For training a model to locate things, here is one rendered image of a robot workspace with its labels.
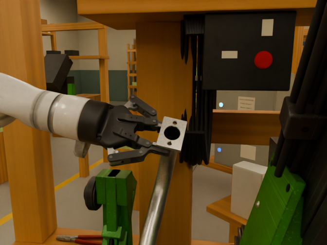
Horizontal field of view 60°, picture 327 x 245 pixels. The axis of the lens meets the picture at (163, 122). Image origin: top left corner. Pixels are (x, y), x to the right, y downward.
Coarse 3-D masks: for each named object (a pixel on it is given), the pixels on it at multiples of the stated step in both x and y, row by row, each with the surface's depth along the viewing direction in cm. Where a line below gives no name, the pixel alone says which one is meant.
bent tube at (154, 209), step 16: (176, 128) 47; (160, 144) 44; (176, 144) 44; (160, 160) 53; (160, 176) 54; (160, 192) 53; (160, 208) 52; (144, 224) 51; (160, 224) 51; (144, 240) 49
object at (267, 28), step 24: (216, 24) 55; (240, 24) 54; (264, 24) 54; (288, 24) 53; (216, 48) 56; (240, 48) 55; (264, 48) 55; (288, 48) 54; (216, 72) 57; (240, 72) 56; (264, 72) 55; (288, 72) 55
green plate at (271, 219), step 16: (272, 176) 40; (288, 176) 34; (272, 192) 38; (288, 192) 33; (256, 208) 42; (272, 208) 36; (288, 208) 32; (256, 224) 40; (272, 224) 35; (288, 224) 33; (240, 240) 46; (256, 240) 38; (272, 240) 33; (288, 240) 34
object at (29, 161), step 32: (0, 0) 72; (32, 0) 76; (0, 32) 73; (32, 32) 76; (160, 32) 67; (0, 64) 75; (32, 64) 77; (160, 64) 69; (192, 64) 67; (160, 96) 70; (192, 96) 69; (32, 128) 78; (32, 160) 79; (32, 192) 81; (32, 224) 83
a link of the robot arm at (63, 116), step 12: (60, 96) 47; (72, 96) 48; (60, 108) 46; (72, 108) 46; (48, 120) 46; (60, 120) 46; (72, 120) 45; (60, 132) 47; (72, 132) 46; (84, 144) 51; (84, 156) 53
